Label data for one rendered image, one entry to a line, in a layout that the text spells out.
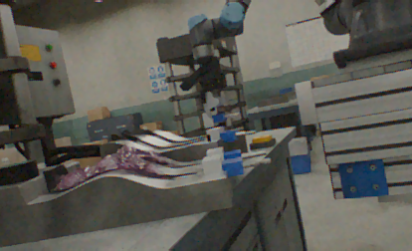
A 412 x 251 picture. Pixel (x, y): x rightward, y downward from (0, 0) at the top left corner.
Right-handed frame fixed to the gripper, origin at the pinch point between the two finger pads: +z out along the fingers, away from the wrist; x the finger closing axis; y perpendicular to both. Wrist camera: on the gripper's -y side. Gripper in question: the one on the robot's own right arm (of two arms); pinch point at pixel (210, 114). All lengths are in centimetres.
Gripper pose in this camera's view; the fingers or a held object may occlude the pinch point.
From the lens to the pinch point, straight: 131.3
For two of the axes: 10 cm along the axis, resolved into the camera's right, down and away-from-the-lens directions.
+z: 2.0, 9.8, 0.5
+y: 9.1, -1.6, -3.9
